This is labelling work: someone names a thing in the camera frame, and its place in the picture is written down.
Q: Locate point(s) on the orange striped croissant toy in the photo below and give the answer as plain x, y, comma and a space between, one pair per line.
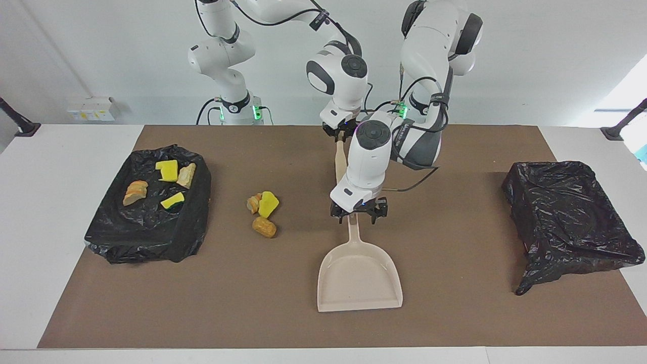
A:
135, 193
252, 204

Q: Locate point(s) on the black bag lined bin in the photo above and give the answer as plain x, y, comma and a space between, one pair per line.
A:
571, 217
141, 237

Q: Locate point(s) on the green and yellow sponge piece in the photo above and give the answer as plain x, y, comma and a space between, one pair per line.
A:
173, 200

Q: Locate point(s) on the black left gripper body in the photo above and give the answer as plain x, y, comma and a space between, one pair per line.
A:
361, 206

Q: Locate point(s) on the black clamp stand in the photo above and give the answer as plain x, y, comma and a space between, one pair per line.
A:
614, 132
22, 129

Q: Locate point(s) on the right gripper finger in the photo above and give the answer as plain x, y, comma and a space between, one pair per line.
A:
354, 133
331, 133

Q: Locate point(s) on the brown table mat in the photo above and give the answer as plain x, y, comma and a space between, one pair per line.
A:
252, 313

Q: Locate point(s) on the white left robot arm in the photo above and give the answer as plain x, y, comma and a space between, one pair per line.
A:
369, 167

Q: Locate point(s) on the pale cream bread piece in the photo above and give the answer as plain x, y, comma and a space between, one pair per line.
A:
186, 176

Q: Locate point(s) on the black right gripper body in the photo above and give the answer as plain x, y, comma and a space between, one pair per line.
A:
343, 125

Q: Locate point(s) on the yellow sponge wedge piece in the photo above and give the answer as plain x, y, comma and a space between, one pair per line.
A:
269, 203

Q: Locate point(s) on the beige plastic dustpan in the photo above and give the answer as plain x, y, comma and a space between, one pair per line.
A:
359, 278

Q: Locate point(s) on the L-shaped yellow sponge piece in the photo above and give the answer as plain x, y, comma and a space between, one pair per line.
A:
168, 172

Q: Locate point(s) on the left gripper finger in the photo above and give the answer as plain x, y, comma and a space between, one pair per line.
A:
379, 210
340, 212

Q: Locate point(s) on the teal object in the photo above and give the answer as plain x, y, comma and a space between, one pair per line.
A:
643, 153

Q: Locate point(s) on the beige hand brush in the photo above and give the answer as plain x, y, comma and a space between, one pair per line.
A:
341, 162

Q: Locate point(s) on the brown bread roll toy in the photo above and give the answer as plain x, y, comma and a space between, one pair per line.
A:
264, 227

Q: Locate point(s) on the white wall socket box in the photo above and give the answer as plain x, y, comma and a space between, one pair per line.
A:
91, 108

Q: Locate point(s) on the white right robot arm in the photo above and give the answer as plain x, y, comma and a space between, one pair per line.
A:
222, 50

